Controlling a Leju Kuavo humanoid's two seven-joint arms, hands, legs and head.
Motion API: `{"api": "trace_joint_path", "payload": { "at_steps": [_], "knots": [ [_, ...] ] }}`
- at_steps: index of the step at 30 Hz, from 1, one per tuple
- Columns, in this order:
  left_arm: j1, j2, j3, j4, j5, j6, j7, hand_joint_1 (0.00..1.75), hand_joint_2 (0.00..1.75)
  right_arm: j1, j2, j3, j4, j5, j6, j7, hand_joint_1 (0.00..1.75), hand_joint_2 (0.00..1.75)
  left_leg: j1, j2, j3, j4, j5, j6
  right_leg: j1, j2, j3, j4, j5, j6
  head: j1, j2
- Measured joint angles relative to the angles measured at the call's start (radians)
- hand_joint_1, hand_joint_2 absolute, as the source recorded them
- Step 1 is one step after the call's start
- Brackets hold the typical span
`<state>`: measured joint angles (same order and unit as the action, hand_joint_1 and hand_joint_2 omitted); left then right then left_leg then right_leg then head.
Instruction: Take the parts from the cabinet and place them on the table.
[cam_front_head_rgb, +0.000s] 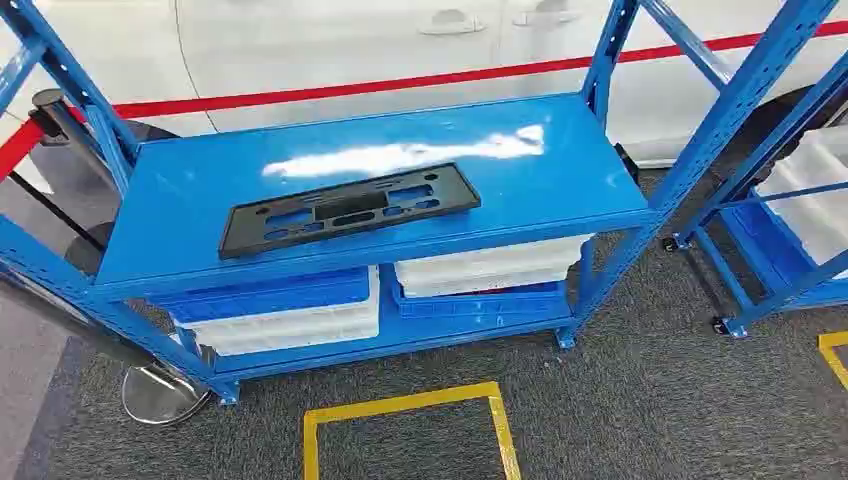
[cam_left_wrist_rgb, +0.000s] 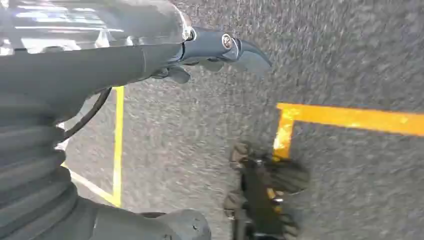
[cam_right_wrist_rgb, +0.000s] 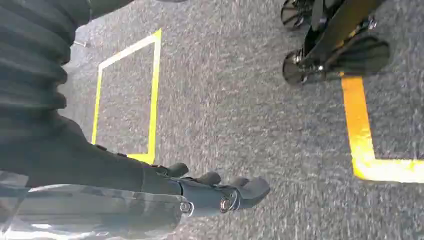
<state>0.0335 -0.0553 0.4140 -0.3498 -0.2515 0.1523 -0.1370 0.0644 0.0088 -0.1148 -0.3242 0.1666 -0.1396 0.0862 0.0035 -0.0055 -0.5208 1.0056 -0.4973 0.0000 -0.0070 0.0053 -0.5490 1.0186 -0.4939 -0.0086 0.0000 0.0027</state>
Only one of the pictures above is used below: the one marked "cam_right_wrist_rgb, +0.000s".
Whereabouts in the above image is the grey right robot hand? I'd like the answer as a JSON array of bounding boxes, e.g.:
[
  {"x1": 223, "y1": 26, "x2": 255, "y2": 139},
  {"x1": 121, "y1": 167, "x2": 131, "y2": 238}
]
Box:
[{"x1": 0, "y1": 112, "x2": 271, "y2": 240}]

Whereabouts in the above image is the thin yellow floor tape outline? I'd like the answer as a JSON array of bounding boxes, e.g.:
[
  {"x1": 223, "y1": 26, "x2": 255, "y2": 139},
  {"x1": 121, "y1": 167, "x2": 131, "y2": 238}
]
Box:
[{"x1": 91, "y1": 28, "x2": 163, "y2": 165}]

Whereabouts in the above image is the ribbed grey right arm sleeve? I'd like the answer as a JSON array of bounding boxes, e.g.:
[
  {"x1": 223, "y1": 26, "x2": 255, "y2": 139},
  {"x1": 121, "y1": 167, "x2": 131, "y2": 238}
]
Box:
[{"x1": 0, "y1": 0, "x2": 135, "y2": 116}]

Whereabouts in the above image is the wide orange-yellow floor tape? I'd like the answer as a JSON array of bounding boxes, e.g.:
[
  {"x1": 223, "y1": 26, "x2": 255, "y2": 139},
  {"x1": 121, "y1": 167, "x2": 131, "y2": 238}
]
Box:
[{"x1": 340, "y1": 75, "x2": 424, "y2": 184}]

